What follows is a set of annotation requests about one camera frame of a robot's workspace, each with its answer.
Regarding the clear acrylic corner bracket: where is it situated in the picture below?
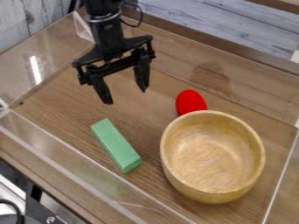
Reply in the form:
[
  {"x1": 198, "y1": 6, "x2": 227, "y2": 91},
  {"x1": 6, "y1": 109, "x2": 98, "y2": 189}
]
[{"x1": 72, "y1": 11, "x2": 95, "y2": 43}]

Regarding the black cable bottom left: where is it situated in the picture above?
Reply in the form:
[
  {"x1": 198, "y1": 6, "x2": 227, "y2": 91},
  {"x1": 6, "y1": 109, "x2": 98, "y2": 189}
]
[{"x1": 0, "y1": 199, "x2": 24, "y2": 224}]

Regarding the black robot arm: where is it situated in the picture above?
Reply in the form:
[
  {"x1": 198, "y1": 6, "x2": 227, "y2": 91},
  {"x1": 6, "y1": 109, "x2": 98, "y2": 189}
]
[{"x1": 72, "y1": 0, "x2": 155, "y2": 105}]

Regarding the clear acrylic enclosure wall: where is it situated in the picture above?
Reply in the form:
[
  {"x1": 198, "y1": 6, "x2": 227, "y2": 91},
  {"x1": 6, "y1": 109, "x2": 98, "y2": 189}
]
[{"x1": 0, "y1": 17, "x2": 299, "y2": 224}]

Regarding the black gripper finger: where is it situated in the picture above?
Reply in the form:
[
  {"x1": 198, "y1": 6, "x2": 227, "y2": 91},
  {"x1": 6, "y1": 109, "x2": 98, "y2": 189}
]
[
  {"x1": 134, "y1": 53, "x2": 151, "y2": 92},
  {"x1": 91, "y1": 76, "x2": 114, "y2": 105}
]

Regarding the brown wooden bowl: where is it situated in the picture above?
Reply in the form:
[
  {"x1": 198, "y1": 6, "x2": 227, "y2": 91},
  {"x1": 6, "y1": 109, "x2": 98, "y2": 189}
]
[{"x1": 160, "y1": 110, "x2": 266, "y2": 204}]

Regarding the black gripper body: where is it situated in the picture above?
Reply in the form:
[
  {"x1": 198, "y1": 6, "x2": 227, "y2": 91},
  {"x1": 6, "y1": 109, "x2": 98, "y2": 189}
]
[{"x1": 72, "y1": 35, "x2": 155, "y2": 85}]

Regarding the black table frame bracket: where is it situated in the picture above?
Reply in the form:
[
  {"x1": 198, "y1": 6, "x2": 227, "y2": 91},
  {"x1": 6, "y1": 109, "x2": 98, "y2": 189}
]
[{"x1": 24, "y1": 185, "x2": 67, "y2": 224}]

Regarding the green rectangular block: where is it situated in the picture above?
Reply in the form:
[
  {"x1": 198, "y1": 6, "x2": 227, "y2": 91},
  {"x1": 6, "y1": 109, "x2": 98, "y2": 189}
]
[{"x1": 90, "y1": 118, "x2": 142, "y2": 173}]

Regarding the red plush ball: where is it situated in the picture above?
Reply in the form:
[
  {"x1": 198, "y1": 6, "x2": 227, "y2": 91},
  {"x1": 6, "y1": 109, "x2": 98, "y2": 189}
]
[{"x1": 175, "y1": 89, "x2": 208, "y2": 116}]

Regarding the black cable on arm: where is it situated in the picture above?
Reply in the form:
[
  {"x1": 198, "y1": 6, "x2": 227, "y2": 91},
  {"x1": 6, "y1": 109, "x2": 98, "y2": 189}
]
[{"x1": 119, "y1": 0, "x2": 146, "y2": 29}]

